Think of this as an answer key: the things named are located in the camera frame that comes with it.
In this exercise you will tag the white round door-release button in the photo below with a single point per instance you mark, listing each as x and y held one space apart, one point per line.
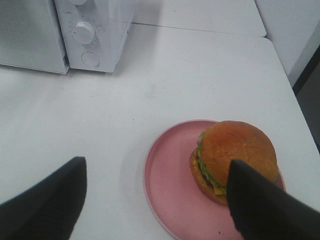
90 59

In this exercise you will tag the pink round plate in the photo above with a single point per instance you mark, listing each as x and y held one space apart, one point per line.
172 193

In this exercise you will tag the white microwave oven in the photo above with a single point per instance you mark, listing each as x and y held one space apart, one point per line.
111 19

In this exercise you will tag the white microwave knob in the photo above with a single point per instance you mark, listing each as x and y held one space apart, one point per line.
78 2
84 33

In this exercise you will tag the white microwave door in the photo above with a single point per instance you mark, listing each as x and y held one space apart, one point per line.
30 36

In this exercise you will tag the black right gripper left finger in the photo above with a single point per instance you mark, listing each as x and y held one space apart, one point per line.
48 210

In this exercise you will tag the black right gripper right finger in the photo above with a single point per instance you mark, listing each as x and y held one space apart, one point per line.
262 211

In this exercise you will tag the toy burger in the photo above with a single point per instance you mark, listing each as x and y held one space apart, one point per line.
223 142

